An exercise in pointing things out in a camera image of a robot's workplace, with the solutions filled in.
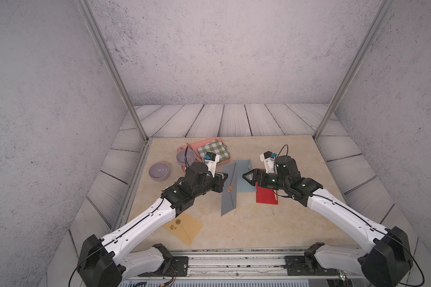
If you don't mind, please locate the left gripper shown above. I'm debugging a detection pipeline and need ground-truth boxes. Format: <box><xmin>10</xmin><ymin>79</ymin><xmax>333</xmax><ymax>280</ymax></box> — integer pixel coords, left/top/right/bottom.
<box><xmin>191</xmin><ymin>171</ymin><xmax>229</xmax><ymax>200</ymax></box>

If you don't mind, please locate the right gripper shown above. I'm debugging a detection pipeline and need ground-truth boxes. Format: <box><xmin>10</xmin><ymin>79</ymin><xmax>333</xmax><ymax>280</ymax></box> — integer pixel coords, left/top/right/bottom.
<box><xmin>242</xmin><ymin>168</ymin><xmax>290</xmax><ymax>193</ymax></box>

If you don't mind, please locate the light blue envelope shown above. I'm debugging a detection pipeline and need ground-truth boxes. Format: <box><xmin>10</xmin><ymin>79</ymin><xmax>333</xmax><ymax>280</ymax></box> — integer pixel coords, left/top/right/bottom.
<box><xmin>235</xmin><ymin>159</ymin><xmax>257</xmax><ymax>193</ymax></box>

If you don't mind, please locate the red envelope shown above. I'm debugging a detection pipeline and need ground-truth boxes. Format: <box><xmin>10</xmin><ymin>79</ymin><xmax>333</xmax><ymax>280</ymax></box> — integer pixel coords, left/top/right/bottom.
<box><xmin>256</xmin><ymin>169</ymin><xmax>278</xmax><ymax>205</ymax></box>

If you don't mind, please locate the grey envelope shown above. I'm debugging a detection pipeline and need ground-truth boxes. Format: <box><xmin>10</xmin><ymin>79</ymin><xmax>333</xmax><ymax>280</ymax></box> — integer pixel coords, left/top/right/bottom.
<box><xmin>221</xmin><ymin>163</ymin><xmax>238</xmax><ymax>216</ymax></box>

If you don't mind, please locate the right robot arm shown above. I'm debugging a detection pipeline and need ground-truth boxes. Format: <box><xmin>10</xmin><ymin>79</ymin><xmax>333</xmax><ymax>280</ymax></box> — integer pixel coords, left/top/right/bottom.
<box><xmin>243</xmin><ymin>153</ymin><xmax>414</xmax><ymax>287</ymax></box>

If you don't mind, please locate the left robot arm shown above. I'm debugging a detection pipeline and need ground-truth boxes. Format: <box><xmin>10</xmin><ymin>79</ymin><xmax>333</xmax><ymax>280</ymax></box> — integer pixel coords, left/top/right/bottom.
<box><xmin>75</xmin><ymin>162</ymin><xmax>229</xmax><ymax>287</ymax></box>

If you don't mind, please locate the yellow envelope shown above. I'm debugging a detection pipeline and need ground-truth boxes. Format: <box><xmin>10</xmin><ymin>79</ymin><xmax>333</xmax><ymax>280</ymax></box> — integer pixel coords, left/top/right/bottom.
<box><xmin>163</xmin><ymin>212</ymin><xmax>203</xmax><ymax>245</ymax></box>

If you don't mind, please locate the green checkered cloth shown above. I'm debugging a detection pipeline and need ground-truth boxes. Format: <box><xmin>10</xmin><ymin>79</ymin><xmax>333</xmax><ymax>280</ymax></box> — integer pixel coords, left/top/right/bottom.
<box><xmin>198</xmin><ymin>139</ymin><xmax>231</xmax><ymax>163</ymax></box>

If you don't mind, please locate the lilac bowl on tray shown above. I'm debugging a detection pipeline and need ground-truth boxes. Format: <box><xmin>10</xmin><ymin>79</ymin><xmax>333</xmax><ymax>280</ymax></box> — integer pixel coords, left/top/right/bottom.
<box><xmin>176</xmin><ymin>149</ymin><xmax>196</xmax><ymax>167</ymax></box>

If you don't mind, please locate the pink tray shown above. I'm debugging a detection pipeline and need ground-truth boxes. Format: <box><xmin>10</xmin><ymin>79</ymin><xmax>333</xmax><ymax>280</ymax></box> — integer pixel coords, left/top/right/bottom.
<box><xmin>177</xmin><ymin>138</ymin><xmax>224</xmax><ymax>171</ymax></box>

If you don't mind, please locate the wooden stick on tray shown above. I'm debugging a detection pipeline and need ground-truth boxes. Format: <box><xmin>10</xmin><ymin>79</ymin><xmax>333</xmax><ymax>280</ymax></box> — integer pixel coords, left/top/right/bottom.
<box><xmin>187</xmin><ymin>143</ymin><xmax>201</xmax><ymax>161</ymax></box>

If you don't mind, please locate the lilac bowl on table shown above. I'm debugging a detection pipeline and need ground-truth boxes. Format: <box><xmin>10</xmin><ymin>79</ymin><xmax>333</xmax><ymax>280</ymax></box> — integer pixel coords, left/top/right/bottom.
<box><xmin>148</xmin><ymin>161</ymin><xmax>170</xmax><ymax>181</ymax></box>

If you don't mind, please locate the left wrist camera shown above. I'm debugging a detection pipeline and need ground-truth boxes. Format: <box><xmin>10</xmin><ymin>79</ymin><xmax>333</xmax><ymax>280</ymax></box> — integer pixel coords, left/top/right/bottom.
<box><xmin>204</xmin><ymin>152</ymin><xmax>220</xmax><ymax>178</ymax></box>

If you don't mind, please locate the aluminium front rail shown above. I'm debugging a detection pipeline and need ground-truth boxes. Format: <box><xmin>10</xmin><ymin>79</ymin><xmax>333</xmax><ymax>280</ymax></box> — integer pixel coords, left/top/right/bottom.
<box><xmin>79</xmin><ymin>250</ymin><xmax>399</xmax><ymax>287</ymax></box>

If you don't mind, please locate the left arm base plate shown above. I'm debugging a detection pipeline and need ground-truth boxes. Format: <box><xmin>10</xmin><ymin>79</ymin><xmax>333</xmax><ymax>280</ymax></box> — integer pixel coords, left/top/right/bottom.
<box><xmin>139</xmin><ymin>243</ymin><xmax>189</xmax><ymax>277</ymax></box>

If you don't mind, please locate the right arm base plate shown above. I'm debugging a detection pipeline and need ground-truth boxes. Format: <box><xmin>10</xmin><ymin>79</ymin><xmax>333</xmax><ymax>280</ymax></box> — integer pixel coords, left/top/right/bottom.
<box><xmin>283</xmin><ymin>242</ymin><xmax>339</xmax><ymax>276</ymax></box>

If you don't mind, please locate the left aluminium frame post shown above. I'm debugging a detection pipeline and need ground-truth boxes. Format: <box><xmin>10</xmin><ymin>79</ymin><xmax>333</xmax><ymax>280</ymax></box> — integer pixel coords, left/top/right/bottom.
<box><xmin>75</xmin><ymin>0</ymin><xmax>148</xmax><ymax>142</ymax></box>

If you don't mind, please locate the aluminium frame post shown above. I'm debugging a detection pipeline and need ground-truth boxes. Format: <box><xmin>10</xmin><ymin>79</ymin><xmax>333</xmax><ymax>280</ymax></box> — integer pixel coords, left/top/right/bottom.
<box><xmin>75</xmin><ymin>0</ymin><xmax>148</xmax><ymax>142</ymax></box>
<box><xmin>313</xmin><ymin>0</ymin><xmax>395</xmax><ymax>142</ymax></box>

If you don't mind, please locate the right aluminium frame post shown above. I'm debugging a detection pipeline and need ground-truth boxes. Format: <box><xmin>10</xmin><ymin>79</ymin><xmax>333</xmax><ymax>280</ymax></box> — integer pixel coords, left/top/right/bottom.
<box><xmin>313</xmin><ymin>0</ymin><xmax>395</xmax><ymax>142</ymax></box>

